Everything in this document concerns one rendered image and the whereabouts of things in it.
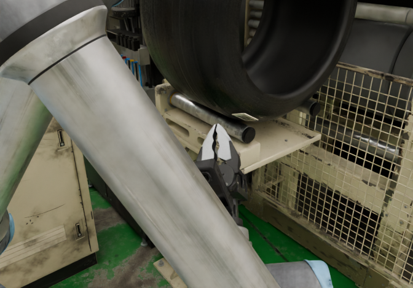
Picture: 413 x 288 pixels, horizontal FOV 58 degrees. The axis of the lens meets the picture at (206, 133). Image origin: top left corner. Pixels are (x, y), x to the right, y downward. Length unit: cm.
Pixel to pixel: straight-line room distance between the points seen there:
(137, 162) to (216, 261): 13
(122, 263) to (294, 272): 137
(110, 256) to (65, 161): 61
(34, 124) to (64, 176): 102
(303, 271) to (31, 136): 46
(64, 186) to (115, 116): 129
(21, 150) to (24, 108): 8
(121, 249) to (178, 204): 163
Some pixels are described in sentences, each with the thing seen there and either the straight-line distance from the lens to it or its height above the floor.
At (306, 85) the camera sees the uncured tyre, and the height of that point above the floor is 99.
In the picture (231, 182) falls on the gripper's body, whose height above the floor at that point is 95.
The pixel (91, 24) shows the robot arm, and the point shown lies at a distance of 35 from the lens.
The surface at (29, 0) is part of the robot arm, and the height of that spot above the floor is 130.
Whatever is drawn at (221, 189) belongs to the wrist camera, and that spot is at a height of 96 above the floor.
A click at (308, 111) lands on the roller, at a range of 117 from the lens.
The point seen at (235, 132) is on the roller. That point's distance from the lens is 99.
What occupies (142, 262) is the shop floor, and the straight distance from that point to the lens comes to 191.
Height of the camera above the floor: 134
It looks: 26 degrees down
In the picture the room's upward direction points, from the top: straight up
